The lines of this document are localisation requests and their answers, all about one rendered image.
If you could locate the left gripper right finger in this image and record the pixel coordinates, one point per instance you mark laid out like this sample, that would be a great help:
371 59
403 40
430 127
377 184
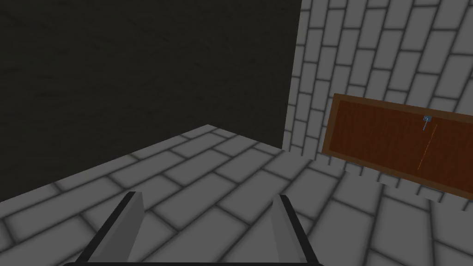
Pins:
290 232

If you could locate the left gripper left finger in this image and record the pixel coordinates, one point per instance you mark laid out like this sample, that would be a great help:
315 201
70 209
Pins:
118 232

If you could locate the brown wooden door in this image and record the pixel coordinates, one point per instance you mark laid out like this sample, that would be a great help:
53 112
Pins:
388 144

